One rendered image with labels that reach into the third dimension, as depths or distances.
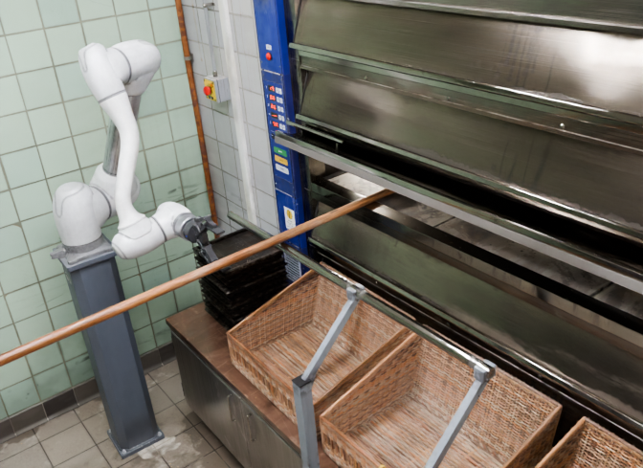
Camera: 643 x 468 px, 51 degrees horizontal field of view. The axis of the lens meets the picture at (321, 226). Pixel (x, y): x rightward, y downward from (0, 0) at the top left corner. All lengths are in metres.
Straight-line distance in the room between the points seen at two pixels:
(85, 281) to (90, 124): 0.75
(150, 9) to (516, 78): 1.86
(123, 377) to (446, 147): 1.75
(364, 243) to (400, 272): 0.21
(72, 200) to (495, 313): 1.57
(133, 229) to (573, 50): 1.47
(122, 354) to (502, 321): 1.62
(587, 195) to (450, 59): 0.52
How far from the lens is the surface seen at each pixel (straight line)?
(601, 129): 1.69
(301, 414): 2.04
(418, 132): 2.08
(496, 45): 1.83
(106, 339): 2.92
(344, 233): 2.57
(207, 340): 2.84
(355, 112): 2.29
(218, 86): 2.96
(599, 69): 1.67
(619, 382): 1.95
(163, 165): 3.32
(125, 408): 3.14
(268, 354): 2.69
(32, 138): 3.08
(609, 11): 1.65
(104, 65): 2.37
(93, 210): 2.70
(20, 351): 1.94
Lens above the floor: 2.22
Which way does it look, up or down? 27 degrees down
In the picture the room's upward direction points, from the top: 5 degrees counter-clockwise
